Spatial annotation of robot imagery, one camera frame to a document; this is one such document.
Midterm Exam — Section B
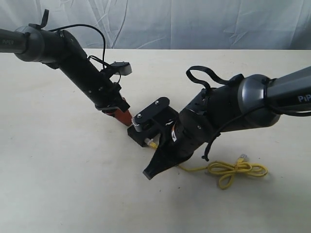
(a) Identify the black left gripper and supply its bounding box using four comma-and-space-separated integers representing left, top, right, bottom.
95, 82, 132, 127

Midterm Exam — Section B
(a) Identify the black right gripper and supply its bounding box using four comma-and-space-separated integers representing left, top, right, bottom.
143, 118, 214, 180

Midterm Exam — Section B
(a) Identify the yellow ethernet cable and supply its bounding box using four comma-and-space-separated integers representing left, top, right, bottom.
144, 138, 269, 190

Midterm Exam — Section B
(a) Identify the black rectangular network box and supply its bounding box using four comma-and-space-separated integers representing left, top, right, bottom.
127, 126, 160, 147

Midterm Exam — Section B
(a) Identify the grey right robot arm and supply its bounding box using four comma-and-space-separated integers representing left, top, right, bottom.
143, 66, 311, 179

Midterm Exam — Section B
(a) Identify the grey wrinkled backdrop curtain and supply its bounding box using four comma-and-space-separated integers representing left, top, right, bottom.
0, 0, 311, 50

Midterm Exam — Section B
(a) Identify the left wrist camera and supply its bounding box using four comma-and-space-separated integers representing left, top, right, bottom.
106, 62, 132, 76

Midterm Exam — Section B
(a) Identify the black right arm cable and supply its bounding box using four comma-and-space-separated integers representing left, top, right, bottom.
186, 65, 311, 162

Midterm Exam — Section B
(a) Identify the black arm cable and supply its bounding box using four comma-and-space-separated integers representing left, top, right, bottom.
186, 65, 311, 162
40, 9, 122, 85

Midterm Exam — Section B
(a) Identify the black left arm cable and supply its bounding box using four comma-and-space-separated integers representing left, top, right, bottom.
40, 9, 122, 85

